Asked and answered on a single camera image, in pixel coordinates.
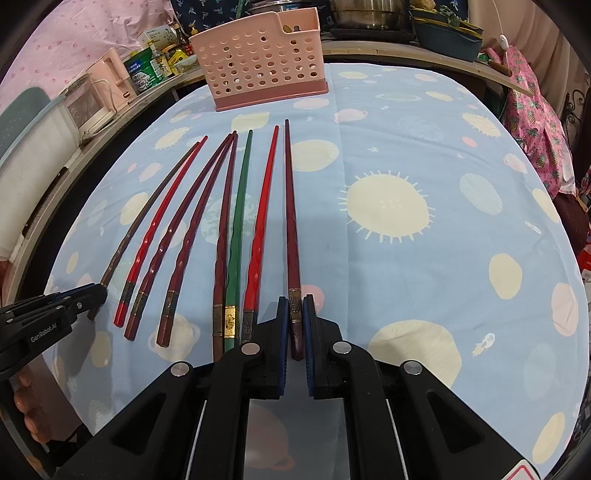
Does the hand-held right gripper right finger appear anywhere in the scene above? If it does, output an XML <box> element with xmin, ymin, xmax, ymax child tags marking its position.
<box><xmin>302</xmin><ymin>298</ymin><xmax>541</xmax><ymax>480</ymax></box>

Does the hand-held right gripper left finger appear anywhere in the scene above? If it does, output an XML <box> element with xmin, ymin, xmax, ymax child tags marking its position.
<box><xmin>55</xmin><ymin>296</ymin><xmax>291</xmax><ymax>480</ymax></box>

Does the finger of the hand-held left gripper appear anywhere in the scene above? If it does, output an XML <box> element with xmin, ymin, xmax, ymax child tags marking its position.
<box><xmin>0</xmin><ymin>283</ymin><xmax>108</xmax><ymax>320</ymax></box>
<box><xmin>0</xmin><ymin>305</ymin><xmax>89</xmax><ymax>341</ymax></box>

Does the brown chopstick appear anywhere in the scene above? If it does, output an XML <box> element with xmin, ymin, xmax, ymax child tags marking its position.
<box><xmin>88</xmin><ymin>141</ymin><xmax>201</xmax><ymax>321</ymax></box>

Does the dark red chopstick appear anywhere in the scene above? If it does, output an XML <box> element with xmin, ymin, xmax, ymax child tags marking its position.
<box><xmin>156</xmin><ymin>131</ymin><xmax>238</xmax><ymax>348</ymax></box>
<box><xmin>284</xmin><ymin>119</ymin><xmax>305</xmax><ymax>362</ymax></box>
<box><xmin>211</xmin><ymin>132</ymin><xmax>239</xmax><ymax>363</ymax></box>
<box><xmin>124</xmin><ymin>133</ymin><xmax>232</xmax><ymax>342</ymax></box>

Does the green chopstick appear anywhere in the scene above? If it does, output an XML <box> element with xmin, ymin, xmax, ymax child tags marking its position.
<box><xmin>223</xmin><ymin>130</ymin><xmax>254</xmax><ymax>355</ymax></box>

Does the pink perforated utensil basket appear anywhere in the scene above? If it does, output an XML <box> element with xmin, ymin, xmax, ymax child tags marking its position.
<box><xmin>188</xmin><ymin>11</ymin><xmax>330</xmax><ymax>113</ymax></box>

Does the person's left hand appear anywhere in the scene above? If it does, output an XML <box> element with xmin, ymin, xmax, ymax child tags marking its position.
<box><xmin>11</xmin><ymin>369</ymin><xmax>54</xmax><ymax>445</ymax></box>

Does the blue printed tablecloth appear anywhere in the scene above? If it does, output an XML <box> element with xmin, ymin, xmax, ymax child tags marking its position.
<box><xmin>44</xmin><ymin>60</ymin><xmax>588</xmax><ymax>478</ymax></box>

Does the white blender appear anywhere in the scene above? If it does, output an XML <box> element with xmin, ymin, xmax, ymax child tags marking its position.
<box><xmin>62</xmin><ymin>74</ymin><xmax>117</xmax><ymax>140</ymax></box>

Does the pink electric kettle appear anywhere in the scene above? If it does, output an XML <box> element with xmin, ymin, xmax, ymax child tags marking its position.
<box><xmin>89</xmin><ymin>48</ymin><xmax>139</xmax><ymax>101</ymax></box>

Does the green tin can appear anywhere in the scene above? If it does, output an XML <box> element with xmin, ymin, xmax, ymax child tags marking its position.
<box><xmin>126</xmin><ymin>55</ymin><xmax>161</xmax><ymax>92</ymax></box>

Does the yellow seasoning packet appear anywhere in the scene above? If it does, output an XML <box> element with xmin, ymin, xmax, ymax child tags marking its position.
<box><xmin>168</xmin><ymin>50</ymin><xmax>197</xmax><ymax>75</ymax></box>

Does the pink dotted curtain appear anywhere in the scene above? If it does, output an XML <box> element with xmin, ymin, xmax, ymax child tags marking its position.
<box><xmin>11</xmin><ymin>0</ymin><xmax>188</xmax><ymax>95</ymax></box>

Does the white carton box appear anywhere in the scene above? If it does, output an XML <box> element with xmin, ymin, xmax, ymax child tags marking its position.
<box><xmin>142</xmin><ymin>25</ymin><xmax>178</xmax><ymax>49</ymax></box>

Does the navy printed cloth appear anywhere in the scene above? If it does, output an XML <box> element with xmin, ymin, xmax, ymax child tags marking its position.
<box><xmin>170</xmin><ymin>0</ymin><xmax>259</xmax><ymax>34</ymax></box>

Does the black induction cooker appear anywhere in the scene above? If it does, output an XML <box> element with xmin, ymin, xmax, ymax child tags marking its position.
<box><xmin>329</xmin><ymin>25</ymin><xmax>417</xmax><ymax>41</ymax></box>

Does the pink pineapple print cloth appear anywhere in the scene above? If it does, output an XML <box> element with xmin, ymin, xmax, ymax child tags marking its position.
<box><xmin>487</xmin><ymin>45</ymin><xmax>580</xmax><ymax>197</ymax></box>

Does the stack of bowls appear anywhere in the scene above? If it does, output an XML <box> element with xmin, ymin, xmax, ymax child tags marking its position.
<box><xmin>407</xmin><ymin>6</ymin><xmax>485</xmax><ymax>62</ymax></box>

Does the steel steamer pot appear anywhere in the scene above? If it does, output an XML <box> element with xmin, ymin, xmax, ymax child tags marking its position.
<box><xmin>329</xmin><ymin>0</ymin><xmax>411</xmax><ymax>29</ymax></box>

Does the dark metal chair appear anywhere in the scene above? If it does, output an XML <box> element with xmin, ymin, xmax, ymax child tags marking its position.
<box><xmin>561</xmin><ymin>85</ymin><xmax>591</xmax><ymax>153</ymax></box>

